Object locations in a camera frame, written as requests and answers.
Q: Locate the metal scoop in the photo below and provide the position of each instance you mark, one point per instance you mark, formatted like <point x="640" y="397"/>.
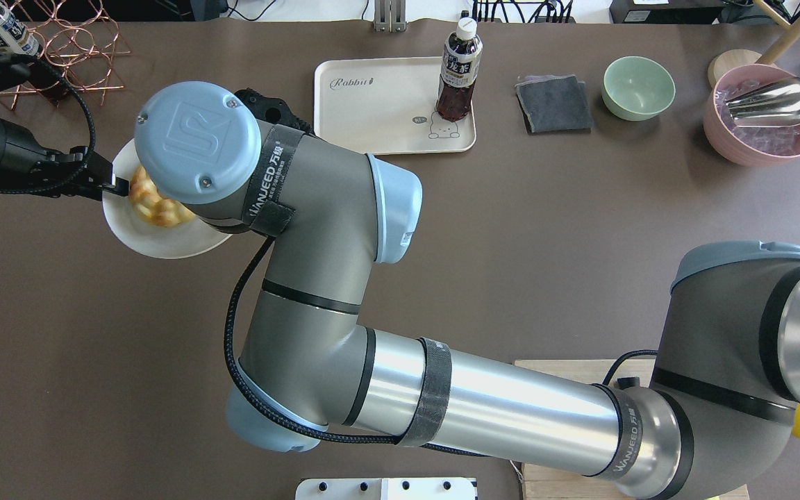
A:
<point x="774" y="105"/>

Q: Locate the aluminium frame post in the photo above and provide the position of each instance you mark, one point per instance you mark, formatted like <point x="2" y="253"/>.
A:
<point x="390" y="16"/>

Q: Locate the green bowl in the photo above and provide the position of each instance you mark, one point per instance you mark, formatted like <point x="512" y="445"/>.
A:
<point x="636" y="89"/>

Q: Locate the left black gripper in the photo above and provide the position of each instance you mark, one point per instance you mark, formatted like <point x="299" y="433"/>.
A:
<point x="5" y="152"/>

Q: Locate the wooden mug tree stand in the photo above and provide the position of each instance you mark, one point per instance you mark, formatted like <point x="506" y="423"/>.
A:
<point x="731" y="59"/>

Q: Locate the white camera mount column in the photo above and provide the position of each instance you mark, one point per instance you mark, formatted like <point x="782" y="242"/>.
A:
<point x="451" y="487"/>

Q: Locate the dark tea bottle on tray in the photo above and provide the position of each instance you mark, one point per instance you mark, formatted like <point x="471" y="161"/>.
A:
<point x="461" y="58"/>

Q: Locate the pink bowl with ice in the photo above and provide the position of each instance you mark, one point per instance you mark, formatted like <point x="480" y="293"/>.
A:
<point x="750" y="146"/>

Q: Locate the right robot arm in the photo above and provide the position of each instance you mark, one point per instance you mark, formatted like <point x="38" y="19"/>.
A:
<point x="530" y="247"/>

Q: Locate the cream rectangular tray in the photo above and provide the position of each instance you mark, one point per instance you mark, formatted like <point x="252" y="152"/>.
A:
<point x="386" y="106"/>

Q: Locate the copper wire bottle rack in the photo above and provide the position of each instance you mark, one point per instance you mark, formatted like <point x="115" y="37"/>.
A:
<point x="82" y="40"/>

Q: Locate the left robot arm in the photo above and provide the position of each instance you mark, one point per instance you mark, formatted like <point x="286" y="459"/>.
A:
<point x="28" y="168"/>

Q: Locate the grey folded cloth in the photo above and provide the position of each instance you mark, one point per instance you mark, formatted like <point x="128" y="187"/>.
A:
<point x="553" y="103"/>

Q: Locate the wooden cutting board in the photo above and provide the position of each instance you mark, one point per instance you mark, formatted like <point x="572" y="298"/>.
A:
<point x="538" y="482"/>

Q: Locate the braided donut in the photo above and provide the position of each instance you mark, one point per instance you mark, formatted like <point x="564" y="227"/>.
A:
<point x="151" y="206"/>

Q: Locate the white round plate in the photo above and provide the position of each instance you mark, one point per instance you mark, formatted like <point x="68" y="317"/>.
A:
<point x="181" y="241"/>

